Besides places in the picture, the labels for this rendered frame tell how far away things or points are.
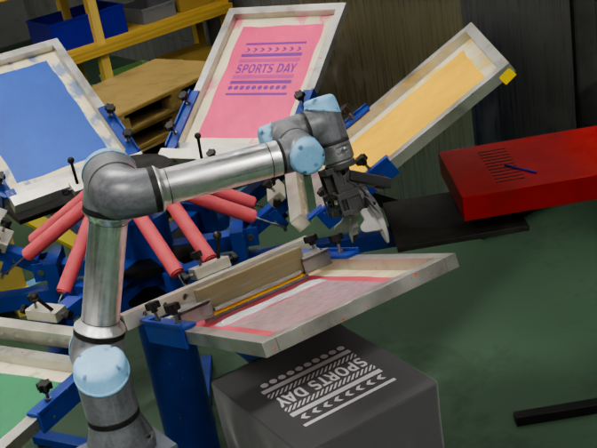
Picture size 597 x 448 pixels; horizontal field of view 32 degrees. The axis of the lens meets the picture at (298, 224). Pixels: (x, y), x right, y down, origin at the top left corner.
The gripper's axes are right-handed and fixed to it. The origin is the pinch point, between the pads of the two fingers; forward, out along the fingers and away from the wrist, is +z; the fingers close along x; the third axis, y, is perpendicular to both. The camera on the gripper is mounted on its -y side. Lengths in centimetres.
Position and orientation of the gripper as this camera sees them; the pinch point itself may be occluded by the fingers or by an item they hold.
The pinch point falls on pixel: (373, 242)
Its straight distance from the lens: 240.0
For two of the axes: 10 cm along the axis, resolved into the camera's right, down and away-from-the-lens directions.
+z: 3.1, 9.4, 1.5
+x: 4.7, -0.2, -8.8
